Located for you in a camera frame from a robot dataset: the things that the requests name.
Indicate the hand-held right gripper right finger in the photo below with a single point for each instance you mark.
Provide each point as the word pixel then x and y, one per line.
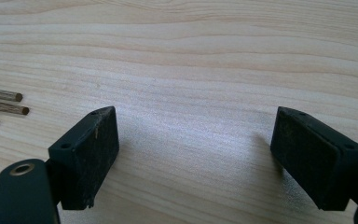
pixel 317 161

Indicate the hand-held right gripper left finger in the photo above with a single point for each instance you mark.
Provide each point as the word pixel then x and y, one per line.
pixel 87 161

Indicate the brown wooden chopstick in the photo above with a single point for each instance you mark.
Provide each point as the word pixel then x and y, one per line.
pixel 0 94
pixel 3 107

